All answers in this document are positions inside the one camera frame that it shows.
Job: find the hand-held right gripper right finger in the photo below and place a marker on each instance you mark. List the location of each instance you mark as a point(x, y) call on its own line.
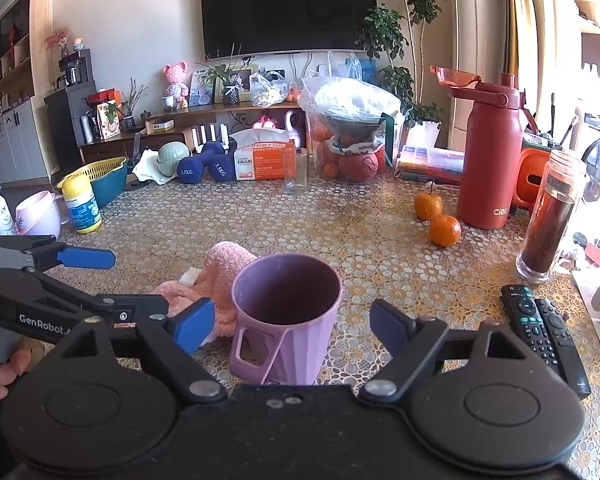
point(387, 322)

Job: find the bag of fruit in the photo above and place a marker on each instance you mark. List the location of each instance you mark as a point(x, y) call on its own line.
point(360, 162)

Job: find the clear drinking glass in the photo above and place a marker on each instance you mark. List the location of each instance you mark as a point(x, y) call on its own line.
point(296, 172)

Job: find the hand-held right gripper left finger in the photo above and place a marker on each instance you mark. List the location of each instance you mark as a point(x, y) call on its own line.
point(194, 322)

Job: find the plastic bag of snacks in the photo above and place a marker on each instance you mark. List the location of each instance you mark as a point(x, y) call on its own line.
point(267, 90)

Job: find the black flat television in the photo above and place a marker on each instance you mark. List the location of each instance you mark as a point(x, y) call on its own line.
point(290, 7)

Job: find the orange with stem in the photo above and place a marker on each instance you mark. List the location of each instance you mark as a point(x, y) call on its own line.
point(427, 206)

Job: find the small potted plant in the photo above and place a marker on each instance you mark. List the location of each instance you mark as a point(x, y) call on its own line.
point(230, 82)

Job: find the white standing air conditioner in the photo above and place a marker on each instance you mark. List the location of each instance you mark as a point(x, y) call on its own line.
point(480, 50)

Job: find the person's left hand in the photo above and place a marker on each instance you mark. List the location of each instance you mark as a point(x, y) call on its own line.
point(7, 372)

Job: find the yellow curtain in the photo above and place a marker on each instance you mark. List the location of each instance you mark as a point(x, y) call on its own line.
point(520, 35)

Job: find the glass tea bottle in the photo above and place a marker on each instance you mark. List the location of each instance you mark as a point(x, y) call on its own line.
point(547, 225)

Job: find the round orange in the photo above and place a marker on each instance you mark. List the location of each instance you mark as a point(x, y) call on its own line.
point(444, 231)

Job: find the orange and white tissue box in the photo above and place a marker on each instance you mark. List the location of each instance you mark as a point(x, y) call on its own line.
point(260, 162)

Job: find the vase with pink flowers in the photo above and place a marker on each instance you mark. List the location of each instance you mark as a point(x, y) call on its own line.
point(60, 40)

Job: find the picture frame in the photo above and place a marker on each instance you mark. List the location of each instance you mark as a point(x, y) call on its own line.
point(200, 89)

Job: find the dark metal bowl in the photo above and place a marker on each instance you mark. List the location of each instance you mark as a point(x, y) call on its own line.
point(352, 125)

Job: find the black small fridge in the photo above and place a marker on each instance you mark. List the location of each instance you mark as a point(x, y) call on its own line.
point(65, 125)

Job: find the pink lidded cup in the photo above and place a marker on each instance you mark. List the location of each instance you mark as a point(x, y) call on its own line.
point(37, 215)

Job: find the white and blue plastic bags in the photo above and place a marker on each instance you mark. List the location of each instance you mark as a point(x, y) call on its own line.
point(350, 66)

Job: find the clear plastic storage box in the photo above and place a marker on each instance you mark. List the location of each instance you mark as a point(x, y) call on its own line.
point(430, 162)

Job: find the teal basket with yellow colander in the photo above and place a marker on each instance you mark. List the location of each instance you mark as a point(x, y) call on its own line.
point(102, 180)

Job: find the orange plastic container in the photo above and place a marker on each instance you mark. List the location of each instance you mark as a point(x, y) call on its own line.
point(530, 180)

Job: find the pink fluffy towel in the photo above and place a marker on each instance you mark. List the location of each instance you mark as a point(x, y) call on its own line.
point(215, 275)

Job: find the clear plastic bag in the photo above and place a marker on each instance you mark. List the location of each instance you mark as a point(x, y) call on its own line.
point(350, 97)

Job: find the wooden television cabinet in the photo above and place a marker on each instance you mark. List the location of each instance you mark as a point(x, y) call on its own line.
point(180, 120)

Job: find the wall storage cabinet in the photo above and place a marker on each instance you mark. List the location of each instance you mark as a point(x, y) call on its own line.
point(7, 110)

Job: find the purple plastic cup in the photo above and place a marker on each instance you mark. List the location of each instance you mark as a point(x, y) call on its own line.
point(285, 340)

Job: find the large red water bottle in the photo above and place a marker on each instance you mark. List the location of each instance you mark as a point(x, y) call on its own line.
point(487, 160)

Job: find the yellow lid plastic jar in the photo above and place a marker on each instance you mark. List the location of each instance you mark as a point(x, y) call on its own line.
point(82, 210)

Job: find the pink bear figure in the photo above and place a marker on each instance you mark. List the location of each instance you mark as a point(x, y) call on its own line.
point(176, 82)

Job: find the white cloth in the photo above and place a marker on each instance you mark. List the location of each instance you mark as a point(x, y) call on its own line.
point(145, 167)

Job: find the blue dumbbell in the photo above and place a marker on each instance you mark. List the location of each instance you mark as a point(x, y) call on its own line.
point(192, 167)
point(222, 165)

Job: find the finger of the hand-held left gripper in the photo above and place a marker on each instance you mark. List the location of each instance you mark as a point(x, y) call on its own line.
point(125, 309)
point(87, 258)

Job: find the black coffee machine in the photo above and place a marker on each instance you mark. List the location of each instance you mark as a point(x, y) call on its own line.
point(75, 70)

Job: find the black remote control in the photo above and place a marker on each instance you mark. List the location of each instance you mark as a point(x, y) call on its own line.
point(530, 325)
point(567, 355)

